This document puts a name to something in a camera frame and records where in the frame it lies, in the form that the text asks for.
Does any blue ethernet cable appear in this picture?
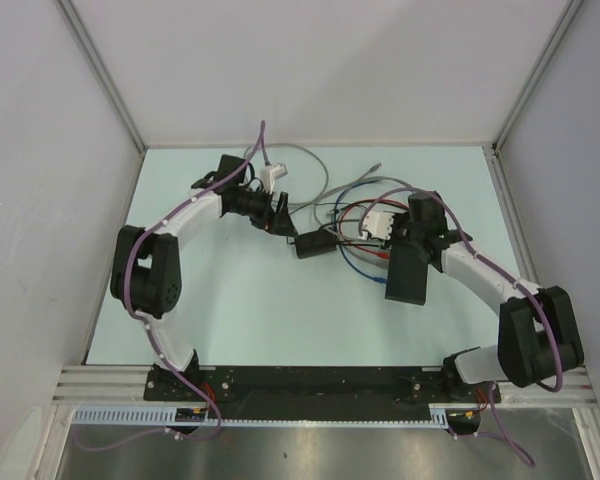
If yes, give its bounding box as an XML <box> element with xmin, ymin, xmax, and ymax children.
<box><xmin>329</xmin><ymin>177</ymin><xmax>389</xmax><ymax>286</ymax></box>

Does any white slotted cable duct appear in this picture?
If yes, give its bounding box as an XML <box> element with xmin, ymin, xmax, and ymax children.
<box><xmin>72</xmin><ymin>404</ymin><xmax>448</xmax><ymax>429</ymax></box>

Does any aluminium corner post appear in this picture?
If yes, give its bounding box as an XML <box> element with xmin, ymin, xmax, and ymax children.
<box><xmin>492</xmin><ymin>0</ymin><xmax>596</xmax><ymax>151</ymax></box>
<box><xmin>54</xmin><ymin>0</ymin><xmax>147</xmax><ymax>154</ymax></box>

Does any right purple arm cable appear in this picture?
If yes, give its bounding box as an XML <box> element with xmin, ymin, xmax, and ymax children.
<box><xmin>362</xmin><ymin>188</ymin><xmax>566</xmax><ymax>469</ymax></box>

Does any left aluminium corner post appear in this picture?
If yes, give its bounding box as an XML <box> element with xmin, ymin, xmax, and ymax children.
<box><xmin>54</xmin><ymin>0</ymin><xmax>147</xmax><ymax>154</ymax></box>

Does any aluminium front frame rail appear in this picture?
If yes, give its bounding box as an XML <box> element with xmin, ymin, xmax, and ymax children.
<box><xmin>52</xmin><ymin>365</ymin><xmax>598</xmax><ymax>409</ymax></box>

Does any black Mercury network switch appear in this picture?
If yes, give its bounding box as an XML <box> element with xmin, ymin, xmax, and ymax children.
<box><xmin>385</xmin><ymin>244</ymin><xmax>428</xmax><ymax>306</ymax></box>

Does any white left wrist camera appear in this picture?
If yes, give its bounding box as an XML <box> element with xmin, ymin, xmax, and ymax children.
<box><xmin>259</xmin><ymin>163</ymin><xmax>288</xmax><ymax>193</ymax></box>

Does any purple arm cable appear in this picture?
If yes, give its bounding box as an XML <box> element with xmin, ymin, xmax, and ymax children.
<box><xmin>362</xmin><ymin>188</ymin><xmax>566</xmax><ymax>469</ymax></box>
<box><xmin>73</xmin><ymin>119</ymin><xmax>269</xmax><ymax>450</ymax></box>

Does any right aluminium corner post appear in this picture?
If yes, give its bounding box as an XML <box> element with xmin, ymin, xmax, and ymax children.
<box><xmin>492</xmin><ymin>0</ymin><xmax>596</xmax><ymax>151</ymax></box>

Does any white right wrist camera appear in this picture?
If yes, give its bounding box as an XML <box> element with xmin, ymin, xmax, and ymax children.
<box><xmin>359</xmin><ymin>210</ymin><xmax>395</xmax><ymax>242</ymax></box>

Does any thin black power cord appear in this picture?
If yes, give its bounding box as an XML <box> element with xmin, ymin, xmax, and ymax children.
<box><xmin>278</xmin><ymin>197</ymin><xmax>376</xmax><ymax>246</ymax></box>

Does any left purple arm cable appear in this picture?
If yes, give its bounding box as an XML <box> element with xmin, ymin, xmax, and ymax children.
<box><xmin>73</xmin><ymin>119</ymin><xmax>269</xmax><ymax>450</ymax></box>

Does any black ethernet cable teal plug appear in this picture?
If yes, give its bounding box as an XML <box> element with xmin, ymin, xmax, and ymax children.
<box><xmin>310</xmin><ymin>181</ymin><xmax>383</xmax><ymax>253</ymax></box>

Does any long grey ethernet cable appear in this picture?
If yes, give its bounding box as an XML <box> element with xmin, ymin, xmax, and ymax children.
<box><xmin>249</xmin><ymin>143</ymin><xmax>406</xmax><ymax>207</ymax></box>

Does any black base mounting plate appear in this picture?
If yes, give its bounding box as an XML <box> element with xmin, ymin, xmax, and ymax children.
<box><xmin>144</xmin><ymin>364</ymin><xmax>502</xmax><ymax>436</ymax></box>

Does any small black adapter box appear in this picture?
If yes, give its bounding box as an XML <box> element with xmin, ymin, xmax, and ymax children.
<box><xmin>294</xmin><ymin>229</ymin><xmax>338</xmax><ymax>259</ymax></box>

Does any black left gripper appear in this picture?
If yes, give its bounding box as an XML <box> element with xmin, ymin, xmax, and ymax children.
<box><xmin>231</xmin><ymin>184</ymin><xmax>297</xmax><ymax>238</ymax></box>

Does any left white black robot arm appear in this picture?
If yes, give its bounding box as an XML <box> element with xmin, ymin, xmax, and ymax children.
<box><xmin>110</xmin><ymin>155</ymin><xmax>298</xmax><ymax>400</ymax></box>

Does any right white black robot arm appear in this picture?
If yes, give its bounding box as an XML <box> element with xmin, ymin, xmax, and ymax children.
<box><xmin>385</xmin><ymin>191</ymin><xmax>584</xmax><ymax>401</ymax></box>

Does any red ethernet cable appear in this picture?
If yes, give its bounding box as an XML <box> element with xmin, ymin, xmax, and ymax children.
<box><xmin>337</xmin><ymin>199</ymin><xmax>394</xmax><ymax>261</ymax></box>

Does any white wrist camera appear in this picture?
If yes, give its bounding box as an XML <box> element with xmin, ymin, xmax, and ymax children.
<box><xmin>259</xmin><ymin>163</ymin><xmax>288</xmax><ymax>193</ymax></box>
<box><xmin>359</xmin><ymin>210</ymin><xmax>395</xmax><ymax>242</ymax></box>

